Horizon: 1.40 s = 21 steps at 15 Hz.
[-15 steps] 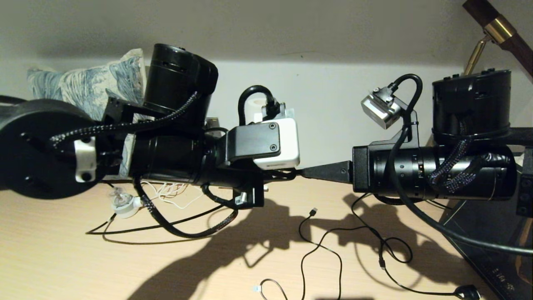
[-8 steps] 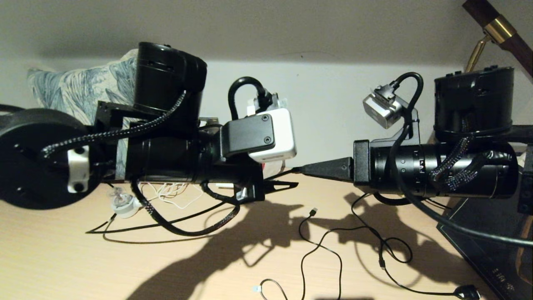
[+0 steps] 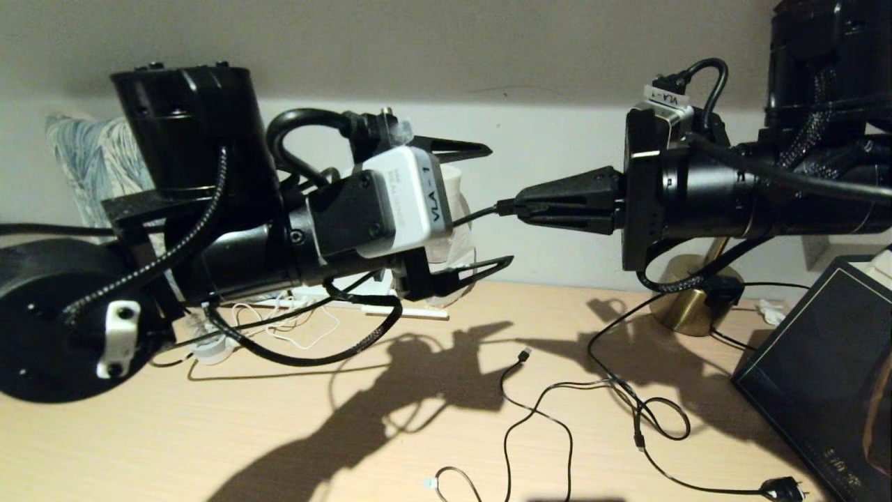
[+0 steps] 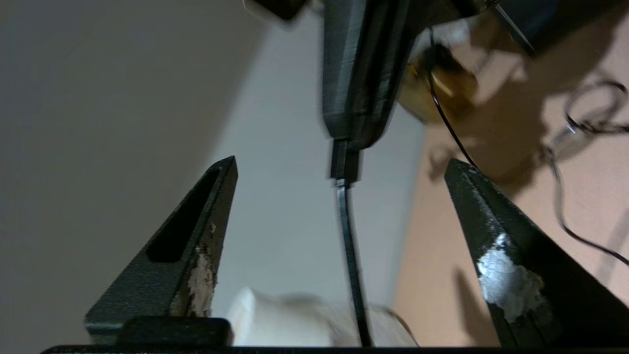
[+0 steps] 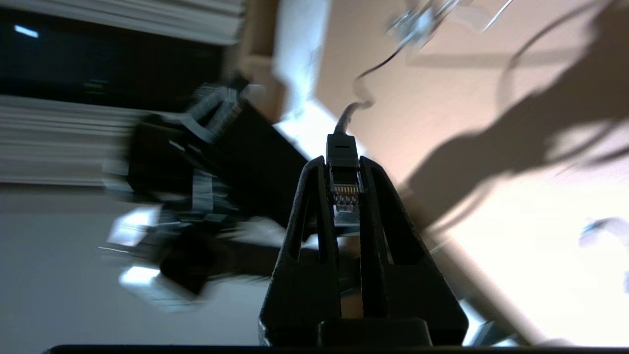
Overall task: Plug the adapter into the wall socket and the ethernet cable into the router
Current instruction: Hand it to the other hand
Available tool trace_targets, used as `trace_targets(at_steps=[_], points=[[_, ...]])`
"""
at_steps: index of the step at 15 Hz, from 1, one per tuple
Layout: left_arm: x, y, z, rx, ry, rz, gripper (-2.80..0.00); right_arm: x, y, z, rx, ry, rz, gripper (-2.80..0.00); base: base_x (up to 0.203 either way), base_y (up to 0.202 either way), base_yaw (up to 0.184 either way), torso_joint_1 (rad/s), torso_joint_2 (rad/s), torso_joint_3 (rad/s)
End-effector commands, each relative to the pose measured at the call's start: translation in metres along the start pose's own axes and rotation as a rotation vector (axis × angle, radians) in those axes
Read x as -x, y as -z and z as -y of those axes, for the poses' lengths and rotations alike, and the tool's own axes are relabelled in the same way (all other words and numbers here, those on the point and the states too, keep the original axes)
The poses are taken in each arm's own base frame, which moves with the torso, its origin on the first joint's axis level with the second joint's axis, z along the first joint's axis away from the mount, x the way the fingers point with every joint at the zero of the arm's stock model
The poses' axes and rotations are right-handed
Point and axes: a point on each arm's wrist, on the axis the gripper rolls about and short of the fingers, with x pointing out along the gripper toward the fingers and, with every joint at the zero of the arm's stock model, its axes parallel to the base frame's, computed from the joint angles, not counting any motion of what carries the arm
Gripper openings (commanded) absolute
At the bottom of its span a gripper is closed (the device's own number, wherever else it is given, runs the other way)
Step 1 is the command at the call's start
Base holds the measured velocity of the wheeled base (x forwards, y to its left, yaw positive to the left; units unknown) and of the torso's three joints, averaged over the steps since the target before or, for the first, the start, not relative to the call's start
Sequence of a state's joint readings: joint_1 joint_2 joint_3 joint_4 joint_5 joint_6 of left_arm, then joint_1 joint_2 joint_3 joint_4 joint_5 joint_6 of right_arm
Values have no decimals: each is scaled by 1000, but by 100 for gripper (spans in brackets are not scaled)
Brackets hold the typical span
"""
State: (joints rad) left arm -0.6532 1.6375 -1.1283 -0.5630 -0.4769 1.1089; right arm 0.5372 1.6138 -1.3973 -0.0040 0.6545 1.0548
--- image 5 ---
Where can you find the small white round device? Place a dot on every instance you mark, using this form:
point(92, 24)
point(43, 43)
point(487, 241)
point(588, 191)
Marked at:
point(413, 27)

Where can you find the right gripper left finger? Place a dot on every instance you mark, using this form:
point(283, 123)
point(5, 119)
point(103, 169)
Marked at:
point(300, 295)

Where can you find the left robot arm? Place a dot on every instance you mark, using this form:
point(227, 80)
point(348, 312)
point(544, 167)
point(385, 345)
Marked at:
point(221, 172)

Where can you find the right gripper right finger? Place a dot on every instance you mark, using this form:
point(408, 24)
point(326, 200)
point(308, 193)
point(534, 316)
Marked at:
point(408, 295)

